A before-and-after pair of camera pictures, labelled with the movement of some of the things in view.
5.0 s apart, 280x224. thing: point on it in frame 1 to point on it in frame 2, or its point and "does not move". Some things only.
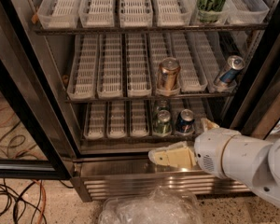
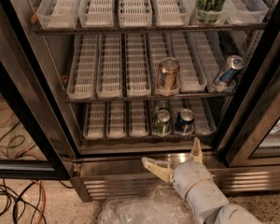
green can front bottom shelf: x=162 y=125 does not move
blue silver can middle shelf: x=234 y=63 does not move
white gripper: x=212 y=149 to x=189 y=174
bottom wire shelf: x=135 y=140 does not move
